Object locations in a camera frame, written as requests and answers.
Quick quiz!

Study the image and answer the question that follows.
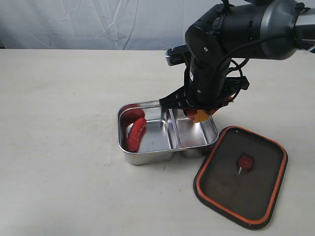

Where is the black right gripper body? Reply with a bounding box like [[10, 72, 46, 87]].
[[184, 55, 231, 115]]

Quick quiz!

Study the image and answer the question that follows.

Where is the yellow toy cheese block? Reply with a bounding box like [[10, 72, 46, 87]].
[[192, 110, 210, 123]]

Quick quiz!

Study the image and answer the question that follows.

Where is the red toy sausage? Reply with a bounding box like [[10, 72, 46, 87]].
[[126, 118, 147, 152]]

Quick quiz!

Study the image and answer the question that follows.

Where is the dark transparent box lid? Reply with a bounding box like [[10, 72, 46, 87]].
[[193, 126, 288, 230]]

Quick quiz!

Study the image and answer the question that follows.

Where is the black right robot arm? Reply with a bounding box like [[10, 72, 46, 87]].
[[159, 0, 315, 117]]

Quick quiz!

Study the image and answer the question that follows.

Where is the stainless steel lunch box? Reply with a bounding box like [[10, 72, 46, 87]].
[[118, 101, 219, 165]]

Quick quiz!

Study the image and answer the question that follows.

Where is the blue-grey backdrop cloth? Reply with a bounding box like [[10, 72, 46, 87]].
[[0, 0, 216, 50]]

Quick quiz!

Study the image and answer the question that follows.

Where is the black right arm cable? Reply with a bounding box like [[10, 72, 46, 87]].
[[211, 34, 315, 109]]

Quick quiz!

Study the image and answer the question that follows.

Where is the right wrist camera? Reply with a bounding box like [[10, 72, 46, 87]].
[[165, 45, 191, 66]]

